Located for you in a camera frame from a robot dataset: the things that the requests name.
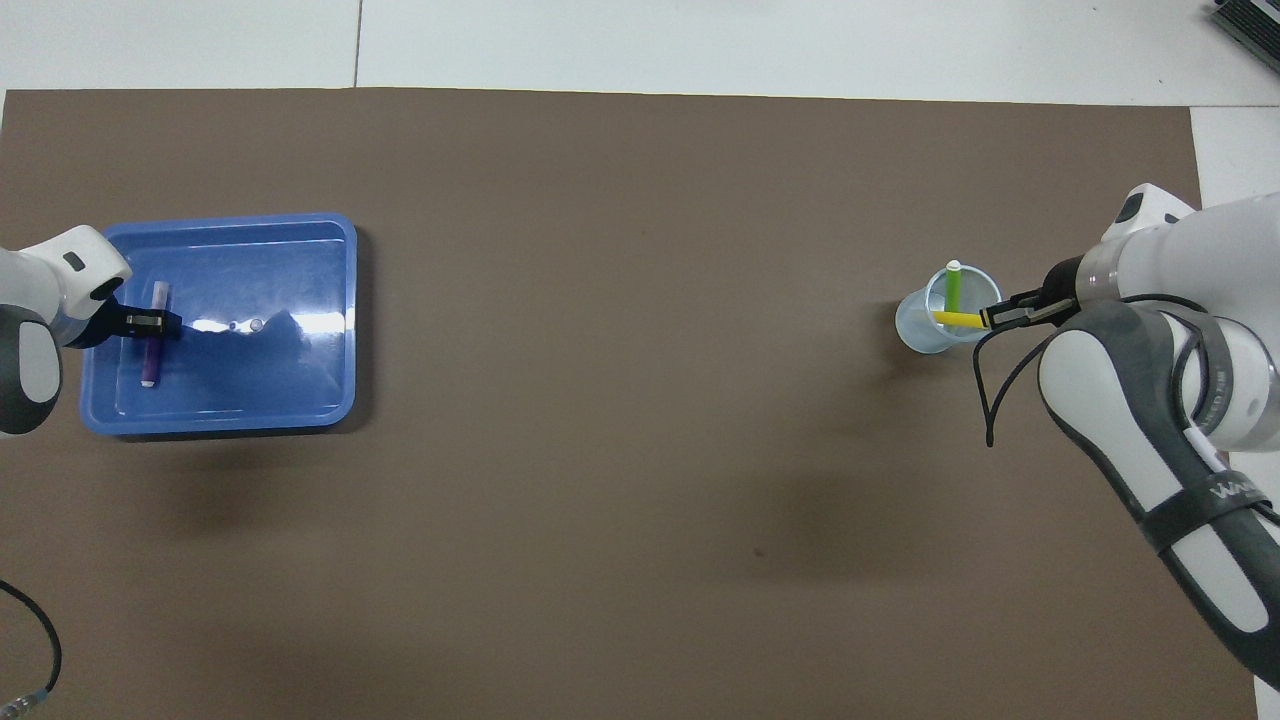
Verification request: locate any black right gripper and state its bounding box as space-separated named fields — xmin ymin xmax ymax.
xmin=980 ymin=258 xmax=1086 ymax=331

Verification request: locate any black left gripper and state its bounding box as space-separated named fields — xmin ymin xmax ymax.
xmin=85 ymin=298 xmax=184 ymax=349

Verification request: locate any purple pen white cap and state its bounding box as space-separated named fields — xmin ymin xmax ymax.
xmin=140 ymin=282 xmax=169 ymax=389

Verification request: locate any blue plastic tray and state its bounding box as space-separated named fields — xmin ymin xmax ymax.
xmin=79 ymin=212 xmax=358 ymax=439

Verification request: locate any translucent plastic cup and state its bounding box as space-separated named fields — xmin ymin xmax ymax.
xmin=895 ymin=265 xmax=1003 ymax=356

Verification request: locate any grey ribbed device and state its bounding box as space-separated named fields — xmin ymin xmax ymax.
xmin=1205 ymin=0 xmax=1280 ymax=61

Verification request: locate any brown table mat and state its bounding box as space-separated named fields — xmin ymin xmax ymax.
xmin=0 ymin=88 xmax=1259 ymax=720

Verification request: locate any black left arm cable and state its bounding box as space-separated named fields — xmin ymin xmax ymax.
xmin=0 ymin=578 xmax=64 ymax=707

